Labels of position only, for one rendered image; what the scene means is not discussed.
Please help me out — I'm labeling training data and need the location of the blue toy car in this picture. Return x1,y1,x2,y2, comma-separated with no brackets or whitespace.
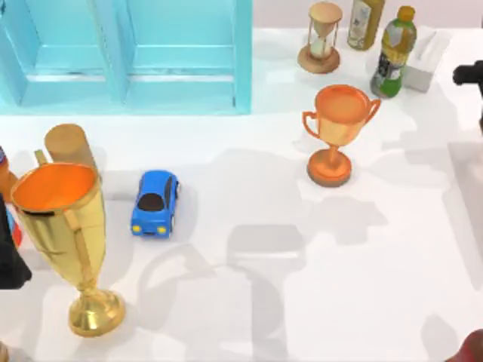
130,170,182,240

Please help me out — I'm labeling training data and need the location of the bronze trophy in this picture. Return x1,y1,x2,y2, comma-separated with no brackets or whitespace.
301,84,383,189

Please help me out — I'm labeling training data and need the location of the light blue rack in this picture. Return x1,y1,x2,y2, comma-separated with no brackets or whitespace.
0,0,253,116

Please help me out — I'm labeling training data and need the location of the wooden hourglass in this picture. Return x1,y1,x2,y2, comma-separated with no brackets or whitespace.
297,1,344,75

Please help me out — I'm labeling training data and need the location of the tan wooden cylinder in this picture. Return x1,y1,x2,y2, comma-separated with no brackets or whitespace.
43,123,100,180

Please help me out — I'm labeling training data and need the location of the tall gold trophy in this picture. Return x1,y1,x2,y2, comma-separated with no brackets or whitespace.
10,149,127,339

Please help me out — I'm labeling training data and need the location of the green bottle with yellow cap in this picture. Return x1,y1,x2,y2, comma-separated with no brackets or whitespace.
370,5,418,100

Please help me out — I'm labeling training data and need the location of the tan bottle with white label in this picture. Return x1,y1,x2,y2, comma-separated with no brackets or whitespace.
346,0,386,51

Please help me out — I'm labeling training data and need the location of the white tissue box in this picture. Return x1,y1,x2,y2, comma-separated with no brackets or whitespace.
402,29,453,94

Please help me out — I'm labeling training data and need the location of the orange and blue striped toy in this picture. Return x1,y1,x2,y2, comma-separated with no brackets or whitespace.
0,146,24,250

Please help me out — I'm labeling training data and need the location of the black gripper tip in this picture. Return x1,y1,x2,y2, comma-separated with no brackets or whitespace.
452,60,483,135
0,195,33,292

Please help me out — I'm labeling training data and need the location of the dark red round object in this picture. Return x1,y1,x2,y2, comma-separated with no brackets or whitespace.
448,327,483,362

